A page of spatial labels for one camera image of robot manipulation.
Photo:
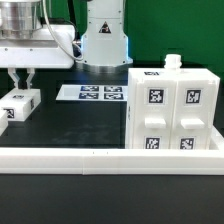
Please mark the white fiducial marker sheet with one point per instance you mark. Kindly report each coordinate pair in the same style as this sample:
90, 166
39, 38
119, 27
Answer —
107, 93

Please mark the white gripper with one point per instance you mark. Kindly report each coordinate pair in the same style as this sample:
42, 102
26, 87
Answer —
40, 51

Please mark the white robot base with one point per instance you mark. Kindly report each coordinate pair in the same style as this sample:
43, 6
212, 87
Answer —
104, 44

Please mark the white cabinet door panel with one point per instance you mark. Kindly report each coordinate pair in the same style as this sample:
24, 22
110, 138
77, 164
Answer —
19, 103

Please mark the white L-shaped fence frame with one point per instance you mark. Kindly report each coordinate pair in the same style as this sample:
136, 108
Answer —
114, 161

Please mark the white cabinet body box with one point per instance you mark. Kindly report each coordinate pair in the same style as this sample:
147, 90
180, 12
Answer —
170, 109

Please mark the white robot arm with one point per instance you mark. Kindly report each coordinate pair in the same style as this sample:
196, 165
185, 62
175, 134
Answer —
20, 18

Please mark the white block at left edge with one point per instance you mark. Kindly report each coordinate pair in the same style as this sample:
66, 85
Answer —
3, 121

